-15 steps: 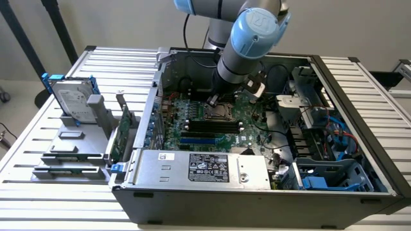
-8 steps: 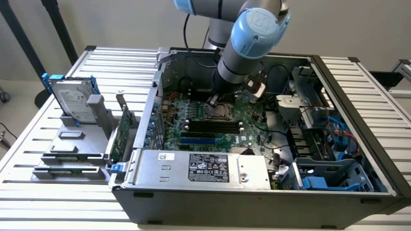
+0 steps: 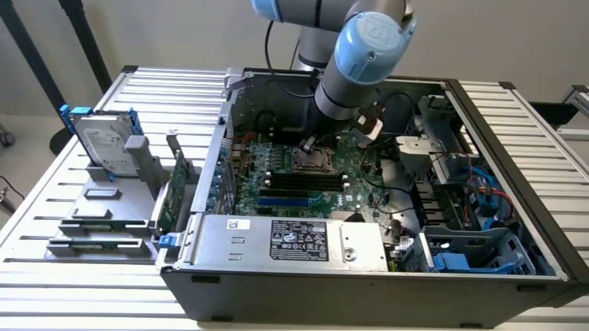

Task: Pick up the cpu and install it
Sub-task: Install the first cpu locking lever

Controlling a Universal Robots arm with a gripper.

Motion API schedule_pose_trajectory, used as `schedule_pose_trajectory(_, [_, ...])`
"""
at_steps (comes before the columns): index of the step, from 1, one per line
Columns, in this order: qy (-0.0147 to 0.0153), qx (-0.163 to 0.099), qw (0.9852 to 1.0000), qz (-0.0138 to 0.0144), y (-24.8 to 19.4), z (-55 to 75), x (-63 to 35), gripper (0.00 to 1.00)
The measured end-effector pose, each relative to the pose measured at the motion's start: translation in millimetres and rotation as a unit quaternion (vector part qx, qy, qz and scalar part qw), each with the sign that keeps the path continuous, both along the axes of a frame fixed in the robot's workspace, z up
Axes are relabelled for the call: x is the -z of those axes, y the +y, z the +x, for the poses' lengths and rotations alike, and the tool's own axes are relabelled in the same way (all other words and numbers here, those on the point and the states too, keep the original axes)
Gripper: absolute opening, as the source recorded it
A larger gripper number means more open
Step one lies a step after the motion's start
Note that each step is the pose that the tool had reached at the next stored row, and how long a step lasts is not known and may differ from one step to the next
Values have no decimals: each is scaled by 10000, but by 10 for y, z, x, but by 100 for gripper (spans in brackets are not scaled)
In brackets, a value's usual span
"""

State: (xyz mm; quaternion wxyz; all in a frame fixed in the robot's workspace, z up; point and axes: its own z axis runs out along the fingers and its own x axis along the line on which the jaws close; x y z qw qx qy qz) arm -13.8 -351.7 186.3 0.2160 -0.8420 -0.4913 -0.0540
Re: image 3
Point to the blue plastic drive cage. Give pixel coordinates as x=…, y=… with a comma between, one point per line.
x=474, y=251

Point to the black open PC case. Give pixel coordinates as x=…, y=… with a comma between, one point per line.
x=367, y=300

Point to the black expansion slot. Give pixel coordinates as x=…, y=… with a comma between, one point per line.
x=283, y=193

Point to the green graphics card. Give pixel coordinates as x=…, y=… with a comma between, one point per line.
x=175, y=193

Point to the blue case latch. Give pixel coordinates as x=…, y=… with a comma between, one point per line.
x=168, y=240

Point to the grey metal disk bay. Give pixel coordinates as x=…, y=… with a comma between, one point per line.
x=433, y=138

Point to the green motherboard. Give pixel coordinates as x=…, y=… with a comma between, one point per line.
x=322, y=203

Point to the black RAM slot bank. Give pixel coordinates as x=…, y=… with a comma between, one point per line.
x=306, y=181

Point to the grey parts rack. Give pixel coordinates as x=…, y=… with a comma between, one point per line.
x=115, y=207

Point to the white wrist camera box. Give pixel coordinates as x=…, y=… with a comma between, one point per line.
x=369, y=125

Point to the blue expansion slot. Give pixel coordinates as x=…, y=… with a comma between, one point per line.
x=283, y=201

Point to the silver power supply unit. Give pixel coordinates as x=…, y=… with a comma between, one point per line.
x=275, y=245

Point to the black stand frame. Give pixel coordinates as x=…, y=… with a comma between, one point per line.
x=45, y=62

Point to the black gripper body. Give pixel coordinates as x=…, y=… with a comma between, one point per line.
x=299, y=119

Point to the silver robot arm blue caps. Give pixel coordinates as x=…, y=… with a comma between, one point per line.
x=363, y=51

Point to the CPU socket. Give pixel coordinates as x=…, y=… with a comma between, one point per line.
x=315, y=162

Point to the hard disk blue bracket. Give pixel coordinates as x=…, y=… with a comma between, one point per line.
x=103, y=141

